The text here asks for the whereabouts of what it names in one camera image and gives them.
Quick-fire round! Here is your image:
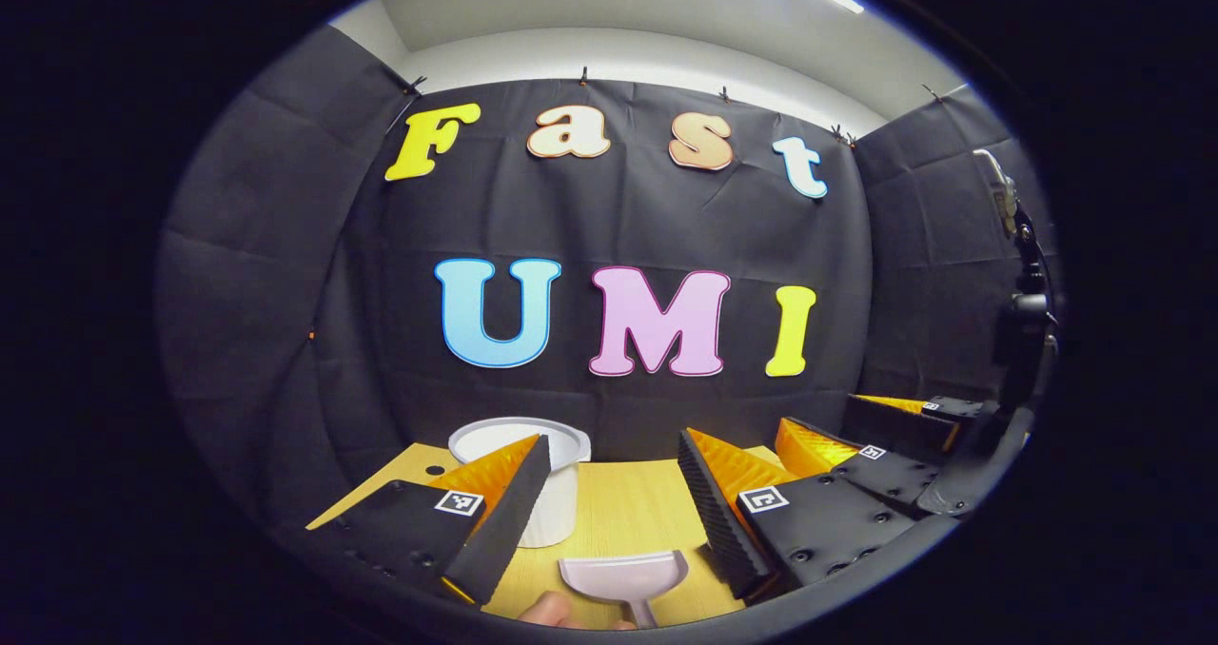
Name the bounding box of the mauve plastic dustpan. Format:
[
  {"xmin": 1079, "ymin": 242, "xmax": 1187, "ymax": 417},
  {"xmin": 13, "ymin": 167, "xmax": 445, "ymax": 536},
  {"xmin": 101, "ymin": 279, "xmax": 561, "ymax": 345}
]
[{"xmin": 559, "ymin": 550, "xmax": 690, "ymax": 630}]

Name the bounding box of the row of black cloth clips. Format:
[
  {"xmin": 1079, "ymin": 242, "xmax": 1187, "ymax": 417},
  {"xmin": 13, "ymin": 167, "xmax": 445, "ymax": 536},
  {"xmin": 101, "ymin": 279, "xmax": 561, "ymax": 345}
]
[{"xmin": 404, "ymin": 67, "xmax": 948, "ymax": 147}]

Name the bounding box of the white ribbed garbage bin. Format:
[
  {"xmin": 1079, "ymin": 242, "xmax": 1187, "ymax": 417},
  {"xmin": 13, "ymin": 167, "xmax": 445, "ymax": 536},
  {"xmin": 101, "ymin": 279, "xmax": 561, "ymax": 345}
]
[{"xmin": 447, "ymin": 417, "xmax": 592, "ymax": 549}]

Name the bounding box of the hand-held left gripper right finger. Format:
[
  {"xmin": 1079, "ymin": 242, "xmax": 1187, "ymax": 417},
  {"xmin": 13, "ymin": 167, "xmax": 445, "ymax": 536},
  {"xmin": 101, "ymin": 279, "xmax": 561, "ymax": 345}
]
[{"xmin": 678, "ymin": 426, "xmax": 916, "ymax": 600}]

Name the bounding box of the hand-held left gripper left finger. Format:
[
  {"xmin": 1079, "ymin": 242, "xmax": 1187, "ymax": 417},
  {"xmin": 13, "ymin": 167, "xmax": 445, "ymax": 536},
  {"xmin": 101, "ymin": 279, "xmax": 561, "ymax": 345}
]
[{"xmin": 306, "ymin": 434, "xmax": 553, "ymax": 606}]

